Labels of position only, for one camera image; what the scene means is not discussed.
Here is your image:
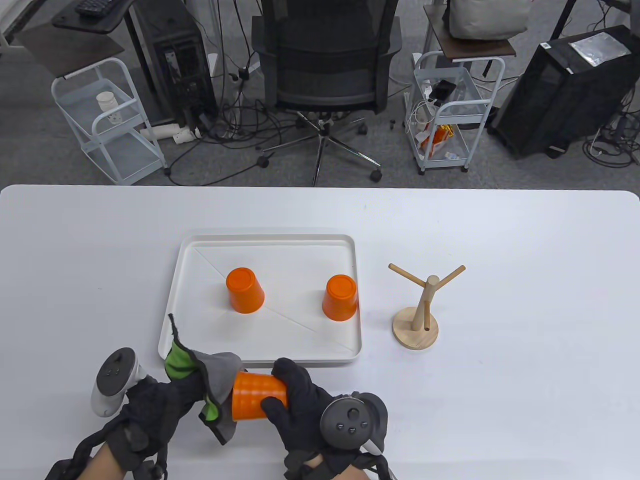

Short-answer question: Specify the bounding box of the black computer tower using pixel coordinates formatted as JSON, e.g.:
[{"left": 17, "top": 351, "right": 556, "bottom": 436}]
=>
[
  {"left": 487, "top": 25, "right": 640, "bottom": 159},
  {"left": 124, "top": 0, "right": 219, "bottom": 128}
]

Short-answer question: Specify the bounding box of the silver foil bag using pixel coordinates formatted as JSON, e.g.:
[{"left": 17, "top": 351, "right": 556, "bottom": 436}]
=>
[{"left": 569, "top": 31, "right": 632, "bottom": 67}]

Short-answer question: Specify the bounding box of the orange plastic cup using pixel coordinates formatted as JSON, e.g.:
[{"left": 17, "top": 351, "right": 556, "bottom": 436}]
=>
[
  {"left": 225, "top": 267, "right": 265, "bottom": 314},
  {"left": 322, "top": 274, "right": 359, "bottom": 321},
  {"left": 231, "top": 371, "right": 290, "bottom": 422}
]

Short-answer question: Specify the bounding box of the black braided cable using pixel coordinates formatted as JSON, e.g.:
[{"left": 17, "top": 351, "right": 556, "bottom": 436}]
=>
[{"left": 45, "top": 427, "right": 126, "bottom": 480}]

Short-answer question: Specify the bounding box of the black desk leg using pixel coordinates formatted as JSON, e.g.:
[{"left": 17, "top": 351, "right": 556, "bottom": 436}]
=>
[{"left": 550, "top": 0, "right": 583, "bottom": 42}]

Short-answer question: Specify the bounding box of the black keyboard shelf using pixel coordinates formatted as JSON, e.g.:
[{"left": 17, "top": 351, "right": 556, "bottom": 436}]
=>
[{"left": 52, "top": 0, "right": 136, "bottom": 35}]

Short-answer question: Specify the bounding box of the person's left forearm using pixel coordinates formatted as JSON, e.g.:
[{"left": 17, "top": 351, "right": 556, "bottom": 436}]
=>
[{"left": 82, "top": 442, "right": 146, "bottom": 480}]

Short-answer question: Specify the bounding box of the white plastic tray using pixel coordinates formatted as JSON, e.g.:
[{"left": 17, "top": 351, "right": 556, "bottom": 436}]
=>
[{"left": 158, "top": 234, "right": 363, "bottom": 369}]

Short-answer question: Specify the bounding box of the beige fabric bag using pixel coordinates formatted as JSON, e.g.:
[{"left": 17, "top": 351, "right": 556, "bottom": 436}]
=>
[{"left": 442, "top": 0, "right": 531, "bottom": 41}]

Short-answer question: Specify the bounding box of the person's right hand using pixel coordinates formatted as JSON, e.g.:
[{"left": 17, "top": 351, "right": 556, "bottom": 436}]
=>
[{"left": 261, "top": 357, "right": 362, "bottom": 471}]

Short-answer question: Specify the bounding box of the wooden cup rack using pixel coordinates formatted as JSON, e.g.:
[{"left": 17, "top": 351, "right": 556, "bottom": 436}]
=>
[{"left": 388, "top": 263, "right": 467, "bottom": 351}]

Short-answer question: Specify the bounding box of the grey and white controller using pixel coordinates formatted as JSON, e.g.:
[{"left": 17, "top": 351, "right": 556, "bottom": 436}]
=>
[
  {"left": 91, "top": 348, "right": 148, "bottom": 419},
  {"left": 320, "top": 392, "right": 388, "bottom": 456}
]

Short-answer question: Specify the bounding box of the green hand towel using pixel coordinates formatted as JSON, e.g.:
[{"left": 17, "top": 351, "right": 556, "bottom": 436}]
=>
[{"left": 164, "top": 313, "right": 243, "bottom": 446}]

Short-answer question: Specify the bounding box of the black office chair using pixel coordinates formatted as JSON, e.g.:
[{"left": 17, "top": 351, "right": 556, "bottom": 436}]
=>
[{"left": 251, "top": 0, "right": 403, "bottom": 187}]

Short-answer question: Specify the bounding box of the black keyboard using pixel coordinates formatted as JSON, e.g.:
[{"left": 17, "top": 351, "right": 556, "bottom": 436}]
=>
[{"left": 75, "top": 0, "right": 117, "bottom": 18}]

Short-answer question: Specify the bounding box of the dark wooden side table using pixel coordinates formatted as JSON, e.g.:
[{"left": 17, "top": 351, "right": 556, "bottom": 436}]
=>
[
  {"left": 14, "top": 22, "right": 126, "bottom": 80},
  {"left": 424, "top": 4, "right": 517, "bottom": 63}
]

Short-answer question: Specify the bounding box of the white rolling cart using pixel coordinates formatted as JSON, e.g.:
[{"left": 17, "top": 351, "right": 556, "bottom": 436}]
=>
[
  {"left": 404, "top": 51, "right": 506, "bottom": 175},
  {"left": 51, "top": 57, "right": 172, "bottom": 186}
]

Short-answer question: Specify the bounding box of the grey and white left controller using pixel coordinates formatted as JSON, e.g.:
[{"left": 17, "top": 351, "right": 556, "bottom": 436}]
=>
[{"left": 91, "top": 348, "right": 148, "bottom": 419}]

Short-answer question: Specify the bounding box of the person's left hand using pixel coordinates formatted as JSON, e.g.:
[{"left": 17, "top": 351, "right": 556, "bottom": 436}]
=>
[{"left": 107, "top": 370, "right": 206, "bottom": 473}]

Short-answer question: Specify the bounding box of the tangle of black cables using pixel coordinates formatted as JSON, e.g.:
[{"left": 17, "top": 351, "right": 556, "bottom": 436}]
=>
[
  {"left": 167, "top": 75, "right": 301, "bottom": 186},
  {"left": 582, "top": 90, "right": 640, "bottom": 168}
]

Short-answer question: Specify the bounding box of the white tube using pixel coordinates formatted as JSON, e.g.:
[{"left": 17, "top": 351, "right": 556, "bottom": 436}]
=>
[{"left": 139, "top": 124, "right": 201, "bottom": 146}]

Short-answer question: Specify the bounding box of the orange snack packet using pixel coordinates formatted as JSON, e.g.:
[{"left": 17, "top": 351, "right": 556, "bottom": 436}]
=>
[{"left": 420, "top": 125, "right": 455, "bottom": 157}]

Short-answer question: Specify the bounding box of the grey and white right controller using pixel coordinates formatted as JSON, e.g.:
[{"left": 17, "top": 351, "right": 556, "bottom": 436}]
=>
[{"left": 320, "top": 392, "right": 388, "bottom": 456}]

